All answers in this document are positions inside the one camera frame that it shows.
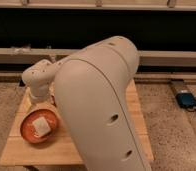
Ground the blue device on floor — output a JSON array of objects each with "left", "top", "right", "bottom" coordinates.
[{"left": 176, "top": 93, "right": 196, "bottom": 108}]

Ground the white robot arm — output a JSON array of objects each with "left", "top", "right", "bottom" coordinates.
[{"left": 22, "top": 36, "right": 152, "bottom": 171}]

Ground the orange round plate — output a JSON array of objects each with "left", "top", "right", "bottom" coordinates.
[{"left": 20, "top": 109, "right": 59, "bottom": 144}]

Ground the white sponge block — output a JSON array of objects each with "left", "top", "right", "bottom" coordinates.
[{"left": 32, "top": 117, "right": 51, "bottom": 137}]

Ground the white horizontal rail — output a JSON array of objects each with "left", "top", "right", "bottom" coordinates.
[{"left": 0, "top": 48, "right": 196, "bottom": 67}]

